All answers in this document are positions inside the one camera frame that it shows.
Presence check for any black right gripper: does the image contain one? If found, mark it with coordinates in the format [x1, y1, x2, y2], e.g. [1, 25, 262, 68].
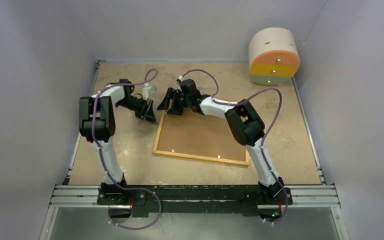
[158, 87, 192, 116]

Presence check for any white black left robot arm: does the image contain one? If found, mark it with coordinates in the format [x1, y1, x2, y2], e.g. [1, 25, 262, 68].
[79, 79, 158, 205]

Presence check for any brown cardboard backing board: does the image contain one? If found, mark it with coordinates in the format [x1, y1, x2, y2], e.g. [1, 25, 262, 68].
[157, 110, 248, 163]

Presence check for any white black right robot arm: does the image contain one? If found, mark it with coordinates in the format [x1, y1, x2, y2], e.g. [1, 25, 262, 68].
[157, 79, 288, 204]

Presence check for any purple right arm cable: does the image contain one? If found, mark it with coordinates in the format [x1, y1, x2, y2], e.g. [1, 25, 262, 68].
[178, 69, 283, 226]

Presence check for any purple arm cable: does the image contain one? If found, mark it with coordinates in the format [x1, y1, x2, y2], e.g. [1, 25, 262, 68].
[91, 68, 162, 231]
[178, 69, 283, 226]

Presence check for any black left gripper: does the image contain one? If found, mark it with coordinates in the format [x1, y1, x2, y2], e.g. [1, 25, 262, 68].
[115, 96, 157, 124]

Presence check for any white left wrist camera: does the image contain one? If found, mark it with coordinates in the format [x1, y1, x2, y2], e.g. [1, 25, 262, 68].
[141, 83, 157, 101]

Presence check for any round three-drawer cabinet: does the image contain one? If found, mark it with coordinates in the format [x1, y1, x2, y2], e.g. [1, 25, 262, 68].
[248, 27, 301, 86]

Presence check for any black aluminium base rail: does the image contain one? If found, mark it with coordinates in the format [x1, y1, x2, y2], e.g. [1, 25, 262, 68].
[49, 185, 340, 219]

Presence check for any yellow wooden picture frame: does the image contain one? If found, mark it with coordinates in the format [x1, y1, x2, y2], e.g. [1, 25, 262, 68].
[152, 107, 250, 167]

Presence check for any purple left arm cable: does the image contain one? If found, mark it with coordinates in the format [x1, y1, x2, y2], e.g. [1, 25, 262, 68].
[91, 68, 162, 231]

